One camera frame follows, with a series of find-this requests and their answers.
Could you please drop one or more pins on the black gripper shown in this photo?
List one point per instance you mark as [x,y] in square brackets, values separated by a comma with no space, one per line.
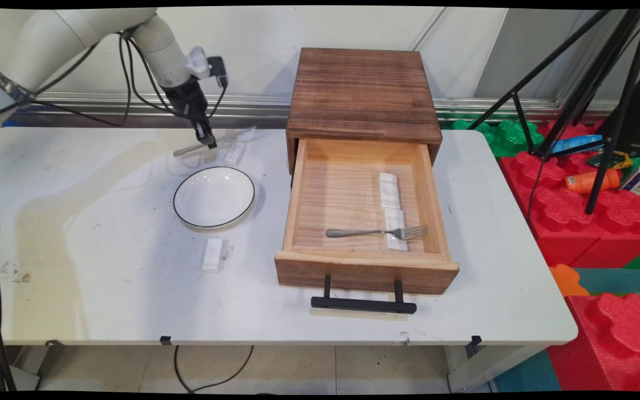
[186,100]

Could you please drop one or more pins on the silver metal table knife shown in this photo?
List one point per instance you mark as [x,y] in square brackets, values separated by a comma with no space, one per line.
[192,148]

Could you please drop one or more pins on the silver metal fork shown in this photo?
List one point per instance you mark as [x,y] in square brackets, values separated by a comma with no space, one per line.
[375,232]

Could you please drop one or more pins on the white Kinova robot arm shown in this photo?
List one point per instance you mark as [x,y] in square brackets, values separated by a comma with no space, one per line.
[64,39]

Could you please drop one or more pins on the white ceramic cutlery rest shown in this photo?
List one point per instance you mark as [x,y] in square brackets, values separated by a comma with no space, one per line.
[390,191]
[234,154]
[212,255]
[393,218]

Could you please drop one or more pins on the white bowl with black rim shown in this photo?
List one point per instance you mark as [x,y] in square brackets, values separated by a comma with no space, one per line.
[214,197]

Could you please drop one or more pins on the dark wooden drawer cabinet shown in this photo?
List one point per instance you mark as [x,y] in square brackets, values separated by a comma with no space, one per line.
[364,94]

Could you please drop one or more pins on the black table edge clamp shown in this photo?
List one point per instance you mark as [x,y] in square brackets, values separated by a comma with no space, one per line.
[165,340]
[473,344]

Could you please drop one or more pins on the white table leg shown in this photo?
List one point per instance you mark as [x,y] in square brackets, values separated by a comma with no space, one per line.
[475,369]

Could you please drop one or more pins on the large red foam block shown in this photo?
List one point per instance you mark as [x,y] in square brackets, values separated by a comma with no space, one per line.
[564,222]

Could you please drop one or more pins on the blue flat object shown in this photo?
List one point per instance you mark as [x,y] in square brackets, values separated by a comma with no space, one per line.
[575,143]

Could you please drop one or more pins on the orange plastic bottle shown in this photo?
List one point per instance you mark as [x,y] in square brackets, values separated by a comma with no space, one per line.
[589,181]

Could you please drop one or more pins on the orange foam piece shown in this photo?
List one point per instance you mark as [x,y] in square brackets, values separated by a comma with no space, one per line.
[567,280]

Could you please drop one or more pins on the yellow and black object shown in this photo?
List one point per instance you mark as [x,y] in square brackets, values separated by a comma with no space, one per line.
[620,160]

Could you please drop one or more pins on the teal foam mat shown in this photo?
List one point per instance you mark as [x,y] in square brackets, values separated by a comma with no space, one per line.
[614,280]

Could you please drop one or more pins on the red foam block with studs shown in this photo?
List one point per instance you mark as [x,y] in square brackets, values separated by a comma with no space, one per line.
[614,333]

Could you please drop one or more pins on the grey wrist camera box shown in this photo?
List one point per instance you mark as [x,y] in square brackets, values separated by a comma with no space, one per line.
[218,71]

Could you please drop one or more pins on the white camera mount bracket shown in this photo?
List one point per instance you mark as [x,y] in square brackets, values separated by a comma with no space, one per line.
[198,62]

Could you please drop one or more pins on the metal wall rail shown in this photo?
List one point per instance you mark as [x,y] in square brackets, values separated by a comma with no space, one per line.
[464,105]

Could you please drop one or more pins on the black camera tripod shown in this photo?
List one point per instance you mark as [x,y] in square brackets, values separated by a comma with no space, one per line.
[595,189]

